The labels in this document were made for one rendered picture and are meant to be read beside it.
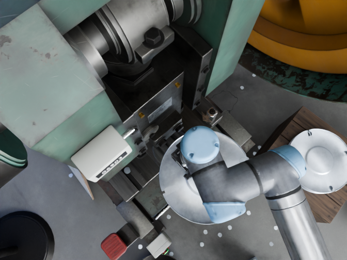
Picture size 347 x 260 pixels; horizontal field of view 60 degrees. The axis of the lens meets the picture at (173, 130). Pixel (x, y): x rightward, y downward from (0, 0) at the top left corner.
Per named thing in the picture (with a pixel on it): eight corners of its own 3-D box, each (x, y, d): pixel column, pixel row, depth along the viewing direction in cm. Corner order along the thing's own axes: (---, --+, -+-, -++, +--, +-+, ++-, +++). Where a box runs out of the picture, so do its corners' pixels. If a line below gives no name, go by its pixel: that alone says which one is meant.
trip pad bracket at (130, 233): (143, 232, 115) (138, 237, 96) (124, 251, 113) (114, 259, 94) (133, 221, 116) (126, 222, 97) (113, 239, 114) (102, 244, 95)
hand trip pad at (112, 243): (131, 245, 98) (128, 248, 90) (117, 259, 97) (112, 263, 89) (117, 229, 99) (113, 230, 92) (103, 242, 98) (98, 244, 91)
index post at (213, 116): (215, 119, 107) (219, 111, 98) (208, 125, 106) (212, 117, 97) (209, 114, 107) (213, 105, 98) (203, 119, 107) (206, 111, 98)
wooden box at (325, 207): (335, 168, 173) (375, 158, 140) (298, 221, 166) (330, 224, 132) (278, 125, 180) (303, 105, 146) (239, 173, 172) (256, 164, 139)
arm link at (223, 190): (268, 204, 57) (243, 151, 60) (214, 227, 56) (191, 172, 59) (257, 204, 65) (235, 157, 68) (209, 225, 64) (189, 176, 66)
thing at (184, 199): (179, 239, 90) (179, 239, 89) (145, 149, 95) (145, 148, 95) (266, 202, 93) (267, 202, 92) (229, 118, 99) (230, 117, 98)
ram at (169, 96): (191, 124, 87) (201, 81, 59) (152, 158, 85) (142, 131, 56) (152, 82, 91) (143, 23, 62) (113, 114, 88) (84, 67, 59)
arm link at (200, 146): (191, 172, 57) (174, 131, 59) (188, 177, 68) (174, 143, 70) (229, 156, 58) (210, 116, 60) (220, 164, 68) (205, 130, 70)
